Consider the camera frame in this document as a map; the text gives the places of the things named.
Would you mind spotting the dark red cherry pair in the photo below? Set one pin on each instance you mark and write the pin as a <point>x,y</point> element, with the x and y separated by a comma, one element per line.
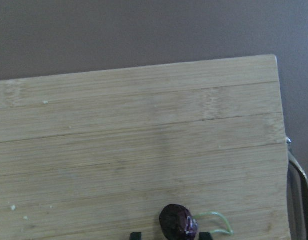
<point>177,222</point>

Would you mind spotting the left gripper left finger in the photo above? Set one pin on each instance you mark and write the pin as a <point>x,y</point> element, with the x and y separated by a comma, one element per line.
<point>135,236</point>

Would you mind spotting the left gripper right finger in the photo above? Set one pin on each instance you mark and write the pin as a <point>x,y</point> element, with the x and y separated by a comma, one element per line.
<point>205,236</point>

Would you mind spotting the wooden cutting board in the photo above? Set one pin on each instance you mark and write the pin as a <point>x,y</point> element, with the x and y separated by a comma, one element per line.
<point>98,155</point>

